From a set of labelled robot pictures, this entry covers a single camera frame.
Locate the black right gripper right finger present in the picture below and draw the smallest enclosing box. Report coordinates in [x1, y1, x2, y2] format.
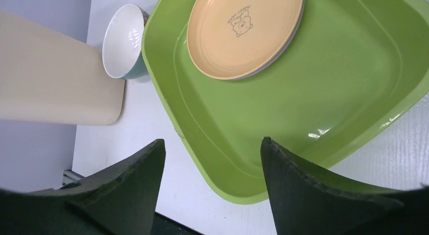
[260, 137, 428, 234]

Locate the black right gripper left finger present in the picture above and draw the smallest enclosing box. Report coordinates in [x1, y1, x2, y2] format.
[1, 139, 166, 234]

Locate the beige plastic bin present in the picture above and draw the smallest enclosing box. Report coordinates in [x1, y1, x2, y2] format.
[1, 10, 125, 125]

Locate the white ceramic bowl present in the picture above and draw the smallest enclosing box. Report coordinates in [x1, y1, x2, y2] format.
[102, 4, 149, 80]

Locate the green plastic tub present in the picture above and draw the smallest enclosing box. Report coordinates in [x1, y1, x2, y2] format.
[142, 0, 428, 205]

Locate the purple plastic plate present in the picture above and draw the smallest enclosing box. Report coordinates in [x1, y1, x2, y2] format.
[231, 2, 306, 81]

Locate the yellow plastic plate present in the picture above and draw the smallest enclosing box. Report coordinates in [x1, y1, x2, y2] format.
[187, 0, 305, 80]

